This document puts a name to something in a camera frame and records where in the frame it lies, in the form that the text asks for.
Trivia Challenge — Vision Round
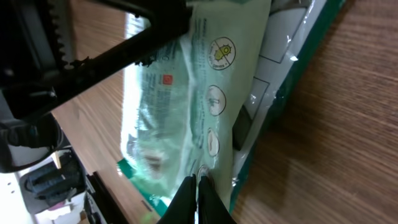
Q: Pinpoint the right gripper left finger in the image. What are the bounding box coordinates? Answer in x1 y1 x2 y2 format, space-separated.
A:
157 174 197 224

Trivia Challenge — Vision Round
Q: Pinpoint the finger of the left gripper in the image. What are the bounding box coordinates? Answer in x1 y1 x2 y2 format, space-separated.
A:
1 1 192 120

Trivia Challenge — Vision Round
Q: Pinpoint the green plastic packet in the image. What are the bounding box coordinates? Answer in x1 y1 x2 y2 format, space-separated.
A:
116 0 346 218

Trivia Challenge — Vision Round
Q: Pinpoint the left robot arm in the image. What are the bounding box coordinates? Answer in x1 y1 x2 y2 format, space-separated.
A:
1 0 192 223

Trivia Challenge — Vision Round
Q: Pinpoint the pale teal sachet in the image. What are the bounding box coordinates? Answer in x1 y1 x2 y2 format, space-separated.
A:
119 0 271 215

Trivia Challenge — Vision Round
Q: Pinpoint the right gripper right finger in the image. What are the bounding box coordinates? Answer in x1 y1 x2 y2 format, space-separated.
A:
198 176 236 224

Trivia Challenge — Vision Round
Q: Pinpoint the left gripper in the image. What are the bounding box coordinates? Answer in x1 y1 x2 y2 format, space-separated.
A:
1 0 75 92

